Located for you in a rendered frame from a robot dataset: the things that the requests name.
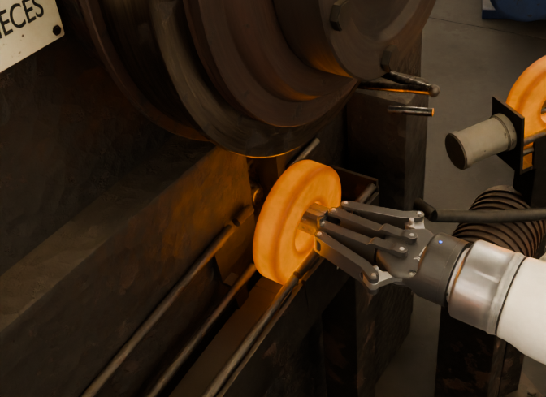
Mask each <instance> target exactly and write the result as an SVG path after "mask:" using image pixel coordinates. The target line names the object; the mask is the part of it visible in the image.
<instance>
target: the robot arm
mask: <svg viewBox="0 0 546 397"><path fill-rule="evenodd" d="M351 210H352V211H353V212H352V213H351ZM423 221H424V212H423V211H401V210H396V209H389V208H384V207H379V206H375V205H368V204H363V203H358V202H354V201H342V202H341V203H340V206H338V207H331V208H328V207H326V206H323V205H319V204H316V203H313V204H312V205H311V206H310V207H309V208H308V209H307V210H306V211H305V213H304V214H303V216H302V218H301V221H300V222H299V225H298V228H297V229H298V230H301V231H304V232H306V233H308V234H311V235H313V236H314V250H315V252H317V253H318V254H320V255H321V256H323V257H324V258H326V259H328V260H329V261H330V262H331V263H333V264H334V265H336V266H338V267H339V268H341V269H342V270H343V271H344V272H346V273H347V274H349V275H351V276H352V277H354V278H355V279H356V280H358V281H359V282H361V284H362V285H363V286H364V288H365V289H366V290H367V292H368V293H369V294H371V295H375V294H377V293H378V292H379V287H382V286H384V285H387V284H389V283H391V284H392V285H395V286H398V287H409V288H410V289H412V290H413V291H414V292H415V294H416V295H417V296H420V297H422V298H423V299H426V300H429V301H431V302H433V303H436V304H439V305H441V306H443V307H447V306H448V313H449V315H450V316H451V317H453V318H455V319H457V320H459V321H463V322H465V323H467V324H469V325H471V326H474V327H477V328H479V329H480V330H484V331H486V332H487V333H488V334H494V335H496V336H497V337H499V338H501V339H503V340H505V341H507V342H508V343H510V344H512V345H513V346H515V347H516V348H517V349H518V350H519V351H520V352H521V353H523V354H525V355H526V356H529V357H530V358H532V359H534V360H537V361H538V362H540V363H542V364H544V365H546V253H545V254H544V255H543V256H542V257H541V258H540V259H539V260H538V259H535V258H532V257H527V256H524V255H523V254H522V253H520V252H513V251H511V250H508V249H506V248H502V247H500V246H497V245H495V244H491V243H488V242H487V241H484V240H477V241H475V242H474V243H473V244H472V245H471V243H470V242H467V241H465V240H463V239H458V238H457V237H454V236H451V235H448V234H445V233H443V232H440V233H437V234H436V235H434V234H432V233H431V232H430V231H429V230H428V229H425V227H424V224H423ZM379 268H380V270H379ZM381 270H382V271H381Z"/></svg>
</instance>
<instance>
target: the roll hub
mask: <svg viewBox="0 0 546 397"><path fill-rule="evenodd" d="M337 1H338V0H273V3H274V7H275V13H276V15H277V18H278V21H279V25H280V27H281V29H282V32H283V34H284V36H285V38H286V40H287V42H288V44H289V46H290V47H291V49H292V51H293V52H294V53H295V55H296V56H297V57H298V58H299V59H300V60H301V61H302V62H303V63H305V64H306V65H308V66H309V67H312V68H314V69H317V70H320V71H326V72H330V73H333V74H337V75H340V76H347V77H350V78H354V79H357V80H374V79H377V78H379V77H380V76H383V75H385V74H386V73H387V72H386V71H384V69H383V67H382V64H381V61H382V57H383V54H384V50H386V49H387V48H388V47H389V46H390V45H396V46H397V48H398V50H399V53H400V56H399V59H398V63H399V62H400V61H401V60H402V59H403V58H404V57H405V56H406V55H407V53H408V52H409V51H410V49H411V48H412V46H413V45H414V43H415V42H416V40H417V39H418V37H419V35H420V33H421V32H422V30H423V28H424V26H425V24H426V22H427V20H428V18H429V16H430V14H431V11H432V9H433V7H434V5H435V3H436V0H349V3H350V6H351V7H352V9H353V11H352V14H351V19H350V22H349V25H348V26H347V27H346V28H344V29H343V30H342V31H341V32H339V31H336V30H334V29H333V27H332V24H331V22H330V20H329V19H330V15H331V11H332V5H333V4H334V3H335V2H337ZM398 63H397V64H398Z"/></svg>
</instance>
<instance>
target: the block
mask: <svg viewBox="0 0 546 397"><path fill-rule="evenodd" d="M391 72H393V73H396V74H398V75H401V76H405V77H408V78H410V79H413V80H417V81H420V82H423V83H425V84H429V83H428V80H425V79H424V78H420V77H417V76H410V75H406V74H402V73H399V72H395V71H391ZM362 81H372V82H383V83H393V84H398V83H396V82H394V81H391V80H387V79H384V78H382V77H379V78H377V79H374V80H362ZM428 100H429V95H423V94H414V93H397V92H388V91H379V90H369V89H359V88H357V89H356V90H355V92H354V93H353V95H352V96H351V98H350V99H349V100H348V102H347V131H348V160H349V170H351V171H354V172H357V173H359V174H362V175H367V176H370V177H372V178H376V179H378V185H379V207H384V208H389V209H396V210H401V211H415V210H414V202H415V200H416V198H421V199H423V197H424V180H425V165H426V148H427V116H417V115H405V114H389V113H388V106H412V107H424V108H428Z"/></svg>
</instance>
